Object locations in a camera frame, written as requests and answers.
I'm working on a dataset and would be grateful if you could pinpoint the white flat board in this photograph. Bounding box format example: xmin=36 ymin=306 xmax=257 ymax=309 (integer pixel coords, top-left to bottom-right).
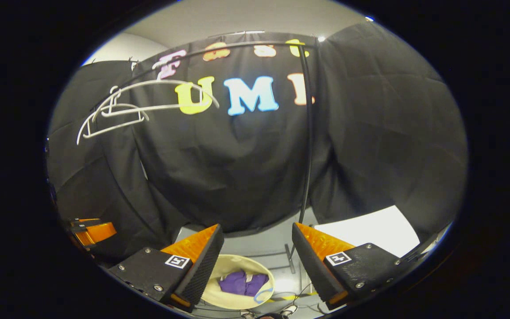
xmin=315 ymin=205 xmax=421 ymax=258

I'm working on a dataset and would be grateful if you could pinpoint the white plastic hanger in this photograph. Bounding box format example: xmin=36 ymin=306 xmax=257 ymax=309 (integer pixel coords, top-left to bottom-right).
xmin=77 ymin=103 xmax=150 ymax=145
xmin=98 ymin=80 xmax=220 ymax=117

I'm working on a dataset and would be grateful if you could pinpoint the purple ribbed jacket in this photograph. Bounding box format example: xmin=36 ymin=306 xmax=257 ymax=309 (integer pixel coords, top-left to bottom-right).
xmin=219 ymin=270 xmax=270 ymax=297

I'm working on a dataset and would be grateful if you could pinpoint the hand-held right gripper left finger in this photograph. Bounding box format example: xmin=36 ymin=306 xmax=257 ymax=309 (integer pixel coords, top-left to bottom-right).
xmin=107 ymin=224 xmax=224 ymax=313

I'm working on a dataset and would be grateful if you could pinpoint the yellow floor tape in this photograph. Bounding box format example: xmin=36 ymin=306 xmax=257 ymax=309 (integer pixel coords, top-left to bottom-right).
xmin=266 ymin=290 xmax=317 ymax=303

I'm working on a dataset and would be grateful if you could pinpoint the beige laundry hamper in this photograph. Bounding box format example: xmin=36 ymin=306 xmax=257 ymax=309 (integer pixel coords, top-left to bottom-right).
xmin=201 ymin=254 xmax=276 ymax=310

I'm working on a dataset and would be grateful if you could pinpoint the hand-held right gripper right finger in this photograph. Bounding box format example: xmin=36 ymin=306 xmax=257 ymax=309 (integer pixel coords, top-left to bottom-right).
xmin=291 ymin=222 xmax=415 ymax=311

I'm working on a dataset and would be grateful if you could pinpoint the black clothes rack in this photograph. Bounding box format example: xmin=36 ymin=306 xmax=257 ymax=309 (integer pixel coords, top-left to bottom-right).
xmin=90 ymin=41 xmax=317 ymax=273

